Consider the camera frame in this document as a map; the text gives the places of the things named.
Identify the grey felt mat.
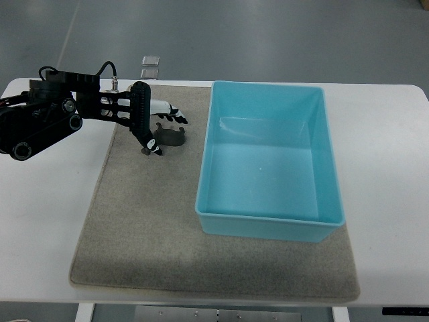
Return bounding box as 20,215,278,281
69,85,360,303

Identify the brown hippo toy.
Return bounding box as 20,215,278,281
141,122,186,156

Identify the black table control panel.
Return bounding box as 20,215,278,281
382,307,429,317

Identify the metal table crossbar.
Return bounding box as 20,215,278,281
134,306,302,322

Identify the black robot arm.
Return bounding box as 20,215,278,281
1,61,122,161

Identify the blue plastic box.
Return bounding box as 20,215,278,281
195,81,345,242

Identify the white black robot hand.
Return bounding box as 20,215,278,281
100,81,188,147

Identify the clear floor plate lower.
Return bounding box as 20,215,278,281
140,68,159,80

